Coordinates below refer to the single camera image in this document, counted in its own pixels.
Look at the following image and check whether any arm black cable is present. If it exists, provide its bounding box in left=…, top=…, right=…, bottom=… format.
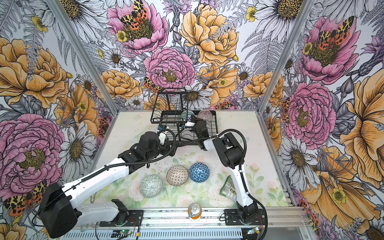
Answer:
left=175, top=128, right=269, bottom=240
left=80, top=128, right=178, bottom=182

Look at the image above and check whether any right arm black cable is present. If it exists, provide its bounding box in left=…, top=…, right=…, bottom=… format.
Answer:
left=175, top=128, right=269, bottom=240

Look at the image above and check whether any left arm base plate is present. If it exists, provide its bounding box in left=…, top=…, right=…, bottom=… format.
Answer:
left=99, top=210, right=144, bottom=227

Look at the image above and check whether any green circuit board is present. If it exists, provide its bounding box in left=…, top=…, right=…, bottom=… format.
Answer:
left=110, top=230, right=133, bottom=240

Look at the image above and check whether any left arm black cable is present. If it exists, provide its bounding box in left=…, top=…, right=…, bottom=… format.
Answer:
left=80, top=128, right=178, bottom=182

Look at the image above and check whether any pink striped bowl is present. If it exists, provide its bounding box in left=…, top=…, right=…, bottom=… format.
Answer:
left=198, top=110, right=213, bottom=122

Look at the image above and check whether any aluminium front rail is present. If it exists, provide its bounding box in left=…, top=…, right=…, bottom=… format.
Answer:
left=60, top=207, right=316, bottom=240

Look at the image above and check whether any black wire dish rack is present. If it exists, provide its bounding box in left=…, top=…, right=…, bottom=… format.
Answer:
left=151, top=89, right=219, bottom=143

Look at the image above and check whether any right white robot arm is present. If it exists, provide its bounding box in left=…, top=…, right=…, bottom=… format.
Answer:
left=185, top=120, right=262, bottom=224

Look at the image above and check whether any brown dotted bowl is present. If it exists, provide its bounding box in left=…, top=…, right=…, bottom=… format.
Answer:
left=166, top=165, right=189, bottom=187

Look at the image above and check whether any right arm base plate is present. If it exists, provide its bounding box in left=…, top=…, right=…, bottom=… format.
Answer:
left=224, top=209, right=268, bottom=226

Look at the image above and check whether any green snack packet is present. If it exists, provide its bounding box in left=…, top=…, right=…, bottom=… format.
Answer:
left=220, top=176, right=237, bottom=202

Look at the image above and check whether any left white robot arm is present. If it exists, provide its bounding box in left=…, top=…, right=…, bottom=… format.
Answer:
left=38, top=129, right=177, bottom=239

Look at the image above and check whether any mint green bowl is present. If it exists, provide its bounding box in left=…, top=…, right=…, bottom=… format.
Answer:
left=180, top=110, right=195, bottom=121

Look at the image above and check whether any grey green patterned bowl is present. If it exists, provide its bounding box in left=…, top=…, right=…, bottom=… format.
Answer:
left=140, top=175, right=163, bottom=198

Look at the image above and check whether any orange lidded jar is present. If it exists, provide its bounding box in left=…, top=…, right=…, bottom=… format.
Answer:
left=188, top=203, right=202, bottom=221

